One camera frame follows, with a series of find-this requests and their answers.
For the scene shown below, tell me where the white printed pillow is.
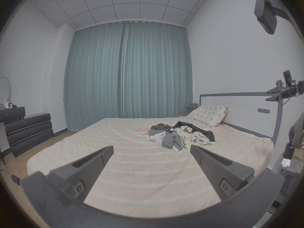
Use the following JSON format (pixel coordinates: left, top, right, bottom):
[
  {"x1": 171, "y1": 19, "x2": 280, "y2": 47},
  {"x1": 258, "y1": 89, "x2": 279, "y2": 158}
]
[{"x1": 186, "y1": 105, "x2": 229, "y2": 127}]

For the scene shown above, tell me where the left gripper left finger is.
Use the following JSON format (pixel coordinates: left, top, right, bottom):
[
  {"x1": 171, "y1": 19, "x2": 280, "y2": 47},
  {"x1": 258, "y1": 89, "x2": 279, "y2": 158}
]
[{"x1": 49, "y1": 146, "x2": 114, "y2": 201}]

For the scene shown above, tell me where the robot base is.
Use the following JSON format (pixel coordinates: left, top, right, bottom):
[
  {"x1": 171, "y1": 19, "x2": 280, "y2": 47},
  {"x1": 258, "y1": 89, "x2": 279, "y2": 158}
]
[{"x1": 266, "y1": 152, "x2": 302, "y2": 215}]

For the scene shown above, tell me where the black garment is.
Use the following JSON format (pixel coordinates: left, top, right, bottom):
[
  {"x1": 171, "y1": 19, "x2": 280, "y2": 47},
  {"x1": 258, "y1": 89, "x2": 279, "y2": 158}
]
[{"x1": 173, "y1": 121, "x2": 216, "y2": 142}]

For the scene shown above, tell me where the grey bedside table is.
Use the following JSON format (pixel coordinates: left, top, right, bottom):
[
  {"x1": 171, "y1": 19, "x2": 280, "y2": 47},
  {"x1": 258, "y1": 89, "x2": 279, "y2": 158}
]
[{"x1": 179, "y1": 103, "x2": 199, "y2": 117}]

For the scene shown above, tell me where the bed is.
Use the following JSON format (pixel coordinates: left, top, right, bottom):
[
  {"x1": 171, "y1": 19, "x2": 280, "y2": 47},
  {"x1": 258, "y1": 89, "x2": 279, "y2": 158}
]
[{"x1": 27, "y1": 93, "x2": 283, "y2": 206}]

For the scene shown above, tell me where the white printed pyjama top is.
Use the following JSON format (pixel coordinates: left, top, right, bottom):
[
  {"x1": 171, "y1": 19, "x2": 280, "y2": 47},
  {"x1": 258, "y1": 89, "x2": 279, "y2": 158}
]
[{"x1": 174, "y1": 125, "x2": 212, "y2": 149}]

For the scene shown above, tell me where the dark chest of drawers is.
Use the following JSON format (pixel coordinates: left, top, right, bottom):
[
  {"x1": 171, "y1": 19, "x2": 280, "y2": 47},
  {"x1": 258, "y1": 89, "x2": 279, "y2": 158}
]
[{"x1": 4, "y1": 113, "x2": 55, "y2": 158}]

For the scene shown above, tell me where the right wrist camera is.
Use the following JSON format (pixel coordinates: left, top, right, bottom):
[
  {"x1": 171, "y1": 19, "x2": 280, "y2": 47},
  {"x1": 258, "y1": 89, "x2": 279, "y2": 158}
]
[{"x1": 275, "y1": 70, "x2": 297, "y2": 88}]

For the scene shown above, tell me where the grey and white garment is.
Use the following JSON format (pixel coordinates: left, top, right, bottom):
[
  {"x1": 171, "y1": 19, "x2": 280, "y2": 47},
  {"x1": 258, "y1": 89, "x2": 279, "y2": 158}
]
[{"x1": 144, "y1": 130, "x2": 183, "y2": 153}]

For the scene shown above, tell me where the round white framed mirror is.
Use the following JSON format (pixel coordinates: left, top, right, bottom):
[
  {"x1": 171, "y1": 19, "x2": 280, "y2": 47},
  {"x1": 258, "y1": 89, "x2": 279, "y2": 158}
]
[{"x1": 0, "y1": 76, "x2": 12, "y2": 102}]

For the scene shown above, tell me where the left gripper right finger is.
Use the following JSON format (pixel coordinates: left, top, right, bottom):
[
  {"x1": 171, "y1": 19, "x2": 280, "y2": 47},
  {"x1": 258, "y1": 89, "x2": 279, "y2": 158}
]
[{"x1": 190, "y1": 145, "x2": 255, "y2": 202}]

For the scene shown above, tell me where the pink garment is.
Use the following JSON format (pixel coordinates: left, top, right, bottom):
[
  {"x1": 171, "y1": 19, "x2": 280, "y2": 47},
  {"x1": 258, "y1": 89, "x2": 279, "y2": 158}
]
[{"x1": 135, "y1": 122, "x2": 168, "y2": 131}]

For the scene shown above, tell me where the dark grey garment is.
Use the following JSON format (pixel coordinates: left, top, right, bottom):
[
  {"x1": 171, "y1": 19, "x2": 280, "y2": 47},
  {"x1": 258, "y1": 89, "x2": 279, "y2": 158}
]
[{"x1": 151, "y1": 124, "x2": 175, "y2": 132}]

